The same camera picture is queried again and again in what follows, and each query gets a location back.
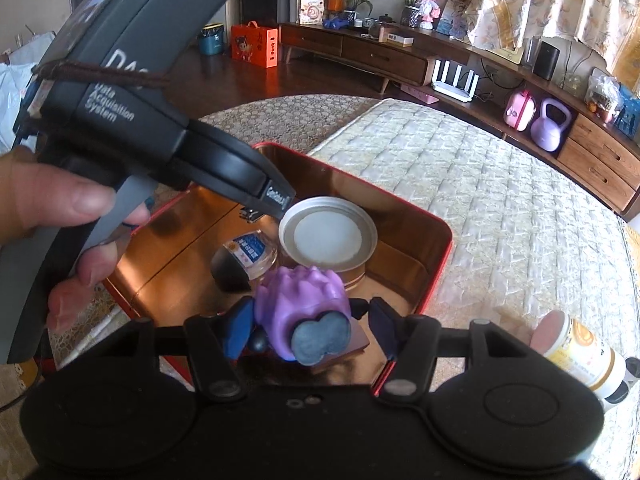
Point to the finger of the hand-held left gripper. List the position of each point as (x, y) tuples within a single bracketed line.
[(277, 199)]

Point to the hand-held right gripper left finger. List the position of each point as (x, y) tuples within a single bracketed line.
[(239, 327)]

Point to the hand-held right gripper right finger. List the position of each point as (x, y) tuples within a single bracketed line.
[(382, 327)]

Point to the round silver tin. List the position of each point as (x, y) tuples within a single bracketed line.
[(327, 235)]

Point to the purple toy dinosaur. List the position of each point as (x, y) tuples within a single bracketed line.
[(300, 300)]

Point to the small black blue-label bottle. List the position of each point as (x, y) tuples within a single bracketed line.
[(245, 260)]

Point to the red tin box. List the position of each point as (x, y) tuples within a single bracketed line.
[(170, 260)]

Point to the white yellow-label bottle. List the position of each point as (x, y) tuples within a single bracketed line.
[(580, 355)]

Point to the person's left hand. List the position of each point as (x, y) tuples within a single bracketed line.
[(50, 200)]

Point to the teal bucket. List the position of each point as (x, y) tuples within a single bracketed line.
[(210, 42)]

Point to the orange gift bag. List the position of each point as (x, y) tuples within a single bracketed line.
[(252, 45)]

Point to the white quilted table mat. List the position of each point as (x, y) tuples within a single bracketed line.
[(500, 210)]

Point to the cereal box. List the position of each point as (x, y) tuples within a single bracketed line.
[(312, 6)]

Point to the pink flat box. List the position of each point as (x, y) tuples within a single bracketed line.
[(420, 93)]

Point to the wooden media cabinet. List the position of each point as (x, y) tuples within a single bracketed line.
[(385, 55)]

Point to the white flat box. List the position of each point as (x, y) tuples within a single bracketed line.
[(400, 38)]

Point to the dark teapot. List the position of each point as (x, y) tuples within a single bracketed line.
[(386, 21)]

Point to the white router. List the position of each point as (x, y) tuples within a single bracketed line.
[(455, 80)]

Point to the purple kettlebell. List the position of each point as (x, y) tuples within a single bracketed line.
[(547, 132)]

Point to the pink toy suitcase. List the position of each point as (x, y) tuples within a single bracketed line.
[(519, 110)]

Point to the black speaker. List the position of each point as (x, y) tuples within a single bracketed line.
[(546, 60)]

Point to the clear plastic bag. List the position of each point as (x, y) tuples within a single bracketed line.
[(602, 92)]

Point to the floral hanging bedsheet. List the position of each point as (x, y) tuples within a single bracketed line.
[(550, 0)]

